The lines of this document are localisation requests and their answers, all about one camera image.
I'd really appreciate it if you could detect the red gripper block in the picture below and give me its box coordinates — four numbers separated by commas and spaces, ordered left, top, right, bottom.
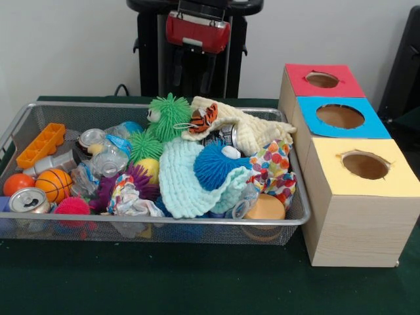
165, 9, 232, 95

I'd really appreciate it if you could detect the smooth orange-red ball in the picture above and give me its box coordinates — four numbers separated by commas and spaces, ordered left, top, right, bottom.
3, 173, 36, 197

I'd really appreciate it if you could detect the black flat panel stand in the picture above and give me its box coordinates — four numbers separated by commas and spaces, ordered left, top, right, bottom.
377, 5, 420, 124

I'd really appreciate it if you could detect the cream muslin cloth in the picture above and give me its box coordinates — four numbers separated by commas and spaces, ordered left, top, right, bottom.
181, 96, 297, 155

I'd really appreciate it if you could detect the small green spiky rubber ball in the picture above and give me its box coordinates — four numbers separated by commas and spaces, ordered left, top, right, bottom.
127, 131, 164, 165

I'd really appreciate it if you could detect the silver drink can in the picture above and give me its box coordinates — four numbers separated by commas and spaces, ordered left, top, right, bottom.
9, 187, 51, 214

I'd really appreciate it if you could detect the orange toy building brick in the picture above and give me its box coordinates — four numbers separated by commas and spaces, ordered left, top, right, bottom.
16, 123, 66, 170

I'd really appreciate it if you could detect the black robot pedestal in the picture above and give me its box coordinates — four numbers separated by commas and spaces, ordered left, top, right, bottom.
126, 0, 265, 98

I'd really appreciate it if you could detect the mint green muslin cloth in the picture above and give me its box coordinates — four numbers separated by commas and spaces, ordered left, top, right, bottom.
159, 137, 253, 220

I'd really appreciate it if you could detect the small tiger plush toy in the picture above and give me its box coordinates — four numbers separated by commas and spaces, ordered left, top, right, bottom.
188, 103, 219, 134

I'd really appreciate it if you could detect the small orange basketball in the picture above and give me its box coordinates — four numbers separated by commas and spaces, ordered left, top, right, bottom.
35, 169, 74, 204

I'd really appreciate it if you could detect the dark green tablecloth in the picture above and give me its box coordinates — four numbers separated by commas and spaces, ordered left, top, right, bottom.
0, 94, 420, 315

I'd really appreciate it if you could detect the wooden box with three holes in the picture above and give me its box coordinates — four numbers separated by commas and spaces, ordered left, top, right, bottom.
278, 63, 420, 268

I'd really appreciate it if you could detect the crumpled polka dot paper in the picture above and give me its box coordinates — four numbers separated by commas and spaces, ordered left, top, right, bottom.
249, 139, 298, 211

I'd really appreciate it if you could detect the pink spiky rubber ball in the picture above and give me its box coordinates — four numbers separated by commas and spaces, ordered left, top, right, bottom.
53, 193, 93, 227

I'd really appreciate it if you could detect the shallow wire mesh bin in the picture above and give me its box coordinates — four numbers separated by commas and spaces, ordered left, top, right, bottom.
0, 100, 312, 246

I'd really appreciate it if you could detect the blue spiky ball with eyes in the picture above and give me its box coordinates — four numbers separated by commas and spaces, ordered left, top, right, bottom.
193, 142, 253, 192

